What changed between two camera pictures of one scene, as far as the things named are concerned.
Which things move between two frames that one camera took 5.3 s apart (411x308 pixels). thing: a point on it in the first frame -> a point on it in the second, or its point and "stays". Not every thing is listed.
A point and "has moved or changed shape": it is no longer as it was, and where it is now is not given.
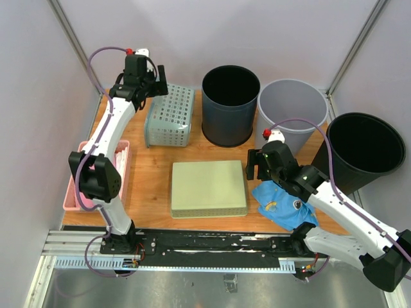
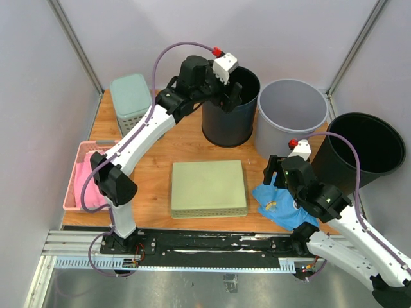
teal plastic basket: [169, 117] has moved or changed shape
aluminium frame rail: [60, 242] stays
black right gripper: [255, 158] -> [271, 167]
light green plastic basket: [208, 189] stays
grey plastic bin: [288, 99] stays
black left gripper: [162, 86] -> [235, 99]
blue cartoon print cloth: [282, 207] stays
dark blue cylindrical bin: [229, 96] stays
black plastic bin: [364, 147] stays
